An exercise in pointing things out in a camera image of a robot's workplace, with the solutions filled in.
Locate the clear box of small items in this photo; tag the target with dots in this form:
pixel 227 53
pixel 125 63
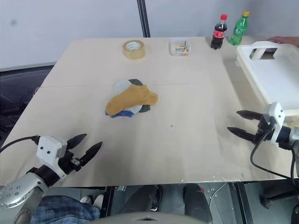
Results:
pixel 179 47

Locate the roll of clear packing tape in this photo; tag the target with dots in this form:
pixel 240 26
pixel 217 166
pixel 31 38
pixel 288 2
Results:
pixel 134 49

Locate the dark rounded shape under table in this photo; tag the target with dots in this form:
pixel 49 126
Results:
pixel 197 203
pixel 142 198

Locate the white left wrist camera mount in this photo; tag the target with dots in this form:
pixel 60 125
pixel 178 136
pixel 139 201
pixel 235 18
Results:
pixel 49 148

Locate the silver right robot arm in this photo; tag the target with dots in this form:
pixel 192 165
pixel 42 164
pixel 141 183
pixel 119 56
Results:
pixel 290 136

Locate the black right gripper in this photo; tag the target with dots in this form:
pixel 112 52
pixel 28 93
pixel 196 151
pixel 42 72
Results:
pixel 262 133

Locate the white plastic basket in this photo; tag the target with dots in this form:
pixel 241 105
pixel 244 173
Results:
pixel 271 74

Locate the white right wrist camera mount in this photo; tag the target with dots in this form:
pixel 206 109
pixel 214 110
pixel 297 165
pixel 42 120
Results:
pixel 276 116

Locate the black vertical wall post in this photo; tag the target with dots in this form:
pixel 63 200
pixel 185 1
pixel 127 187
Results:
pixel 143 18

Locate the white shoe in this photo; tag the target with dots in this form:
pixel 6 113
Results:
pixel 91 200

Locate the light blue cloth garment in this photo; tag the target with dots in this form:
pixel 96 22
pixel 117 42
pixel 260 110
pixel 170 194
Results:
pixel 120 87

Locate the cola bottle with red cap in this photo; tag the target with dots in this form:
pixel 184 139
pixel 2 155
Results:
pixel 218 33

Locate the bystander bare hand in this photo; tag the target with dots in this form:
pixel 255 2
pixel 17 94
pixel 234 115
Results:
pixel 279 39

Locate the dark grey cloth garment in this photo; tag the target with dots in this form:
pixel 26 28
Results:
pixel 136 82

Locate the beige rounded robot body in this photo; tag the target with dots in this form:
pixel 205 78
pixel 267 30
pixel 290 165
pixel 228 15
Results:
pixel 151 218

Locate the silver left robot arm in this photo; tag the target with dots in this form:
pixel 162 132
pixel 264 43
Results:
pixel 16 190

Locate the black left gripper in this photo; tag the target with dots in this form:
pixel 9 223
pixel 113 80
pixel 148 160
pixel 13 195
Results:
pixel 69 161

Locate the blue jeans leg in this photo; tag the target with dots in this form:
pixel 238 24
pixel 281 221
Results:
pixel 65 210

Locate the green bottle with yellow cap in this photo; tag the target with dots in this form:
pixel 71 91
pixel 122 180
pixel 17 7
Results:
pixel 239 29

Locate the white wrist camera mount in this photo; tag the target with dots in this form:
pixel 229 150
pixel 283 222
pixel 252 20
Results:
pixel 49 148
pixel 276 116

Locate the mustard yellow sock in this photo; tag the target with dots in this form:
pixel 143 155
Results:
pixel 151 98
pixel 127 100

